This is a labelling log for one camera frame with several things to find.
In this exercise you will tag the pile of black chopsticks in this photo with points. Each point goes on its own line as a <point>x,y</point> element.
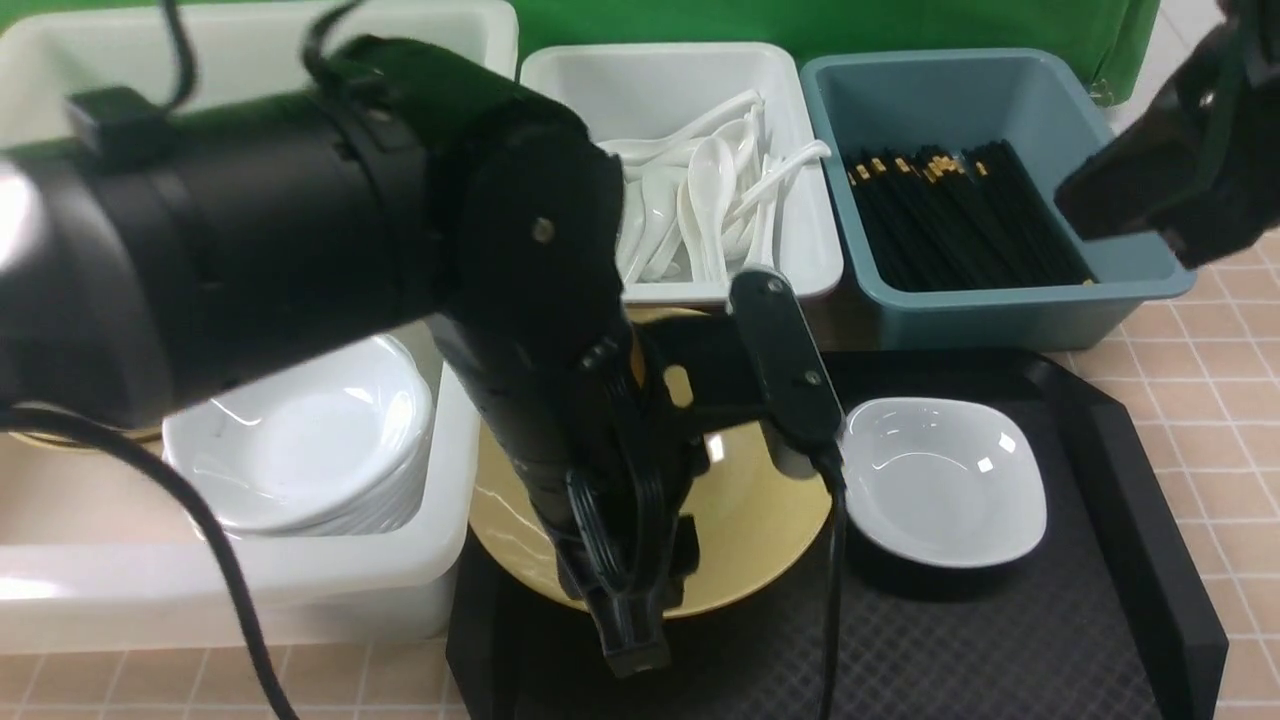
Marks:
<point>940,220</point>

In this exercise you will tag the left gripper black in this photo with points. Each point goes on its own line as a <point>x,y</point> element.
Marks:
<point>576,401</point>

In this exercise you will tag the white square saucer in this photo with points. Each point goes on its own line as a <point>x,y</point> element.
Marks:
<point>947,484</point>

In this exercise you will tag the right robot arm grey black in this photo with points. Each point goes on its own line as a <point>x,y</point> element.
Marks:
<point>1199,166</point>

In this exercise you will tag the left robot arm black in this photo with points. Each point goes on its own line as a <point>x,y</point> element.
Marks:
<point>152,262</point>

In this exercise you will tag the pile of white spoons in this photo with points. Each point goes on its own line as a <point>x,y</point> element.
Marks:
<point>703,202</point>

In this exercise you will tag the green backdrop cloth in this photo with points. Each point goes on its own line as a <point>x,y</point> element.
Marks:
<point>800,20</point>

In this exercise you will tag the beige grid tablecloth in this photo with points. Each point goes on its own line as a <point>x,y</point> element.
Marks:
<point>1199,378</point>

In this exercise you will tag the yellow noodle bowl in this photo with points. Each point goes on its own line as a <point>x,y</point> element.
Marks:
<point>752,522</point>

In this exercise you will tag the teal chopstick bin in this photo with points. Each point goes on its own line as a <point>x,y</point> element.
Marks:
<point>958,99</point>

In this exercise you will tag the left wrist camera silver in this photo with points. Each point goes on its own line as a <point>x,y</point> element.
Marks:
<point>756,363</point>

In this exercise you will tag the stack of white saucers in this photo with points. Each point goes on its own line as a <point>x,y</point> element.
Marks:
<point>338,446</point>

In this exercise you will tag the black serving tray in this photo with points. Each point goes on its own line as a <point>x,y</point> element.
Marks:
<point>1108,619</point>

